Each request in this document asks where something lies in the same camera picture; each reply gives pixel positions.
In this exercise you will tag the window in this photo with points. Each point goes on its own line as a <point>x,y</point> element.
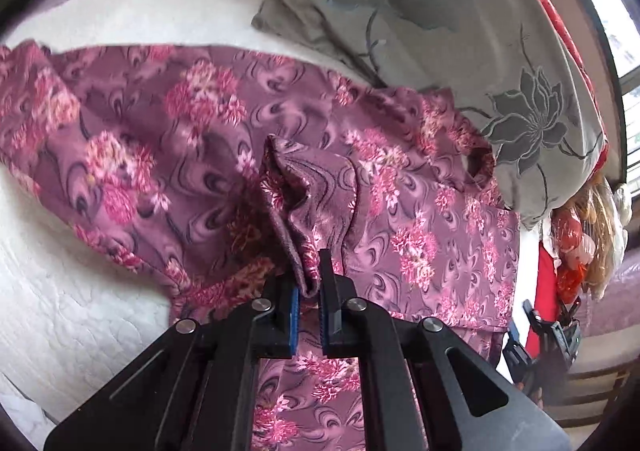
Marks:
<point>607,16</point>

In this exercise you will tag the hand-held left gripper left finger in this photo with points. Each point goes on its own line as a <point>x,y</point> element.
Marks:
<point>294,320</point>

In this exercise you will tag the wooden stool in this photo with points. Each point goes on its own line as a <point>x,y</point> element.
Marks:
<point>595,376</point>

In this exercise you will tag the grey floral pillow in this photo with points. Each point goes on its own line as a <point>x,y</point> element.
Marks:
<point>450,31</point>

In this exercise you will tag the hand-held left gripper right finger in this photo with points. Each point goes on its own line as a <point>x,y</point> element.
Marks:
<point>325,326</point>

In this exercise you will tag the purple floral garment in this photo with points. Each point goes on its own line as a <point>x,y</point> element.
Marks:
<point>200,141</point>

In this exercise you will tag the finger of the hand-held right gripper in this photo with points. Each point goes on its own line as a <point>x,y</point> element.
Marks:
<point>512,336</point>

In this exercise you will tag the white quilted bed cover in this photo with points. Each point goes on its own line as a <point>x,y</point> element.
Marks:
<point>65,311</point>

